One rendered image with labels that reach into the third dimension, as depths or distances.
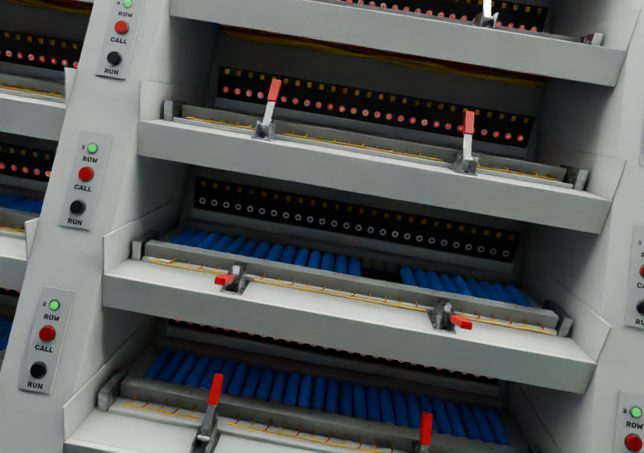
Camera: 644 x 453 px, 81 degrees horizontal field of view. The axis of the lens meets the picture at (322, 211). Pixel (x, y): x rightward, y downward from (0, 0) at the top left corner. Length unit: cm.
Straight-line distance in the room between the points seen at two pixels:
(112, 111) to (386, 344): 45
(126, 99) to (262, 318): 33
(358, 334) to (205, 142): 31
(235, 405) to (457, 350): 30
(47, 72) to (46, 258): 39
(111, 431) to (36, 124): 40
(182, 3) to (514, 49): 45
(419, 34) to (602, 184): 31
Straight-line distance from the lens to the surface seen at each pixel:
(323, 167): 49
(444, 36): 57
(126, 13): 62
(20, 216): 69
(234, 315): 49
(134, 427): 60
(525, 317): 58
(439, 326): 50
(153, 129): 54
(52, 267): 58
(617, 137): 61
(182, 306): 51
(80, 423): 61
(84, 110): 59
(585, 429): 61
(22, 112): 64
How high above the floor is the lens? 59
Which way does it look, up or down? 6 degrees up
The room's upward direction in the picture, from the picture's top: 10 degrees clockwise
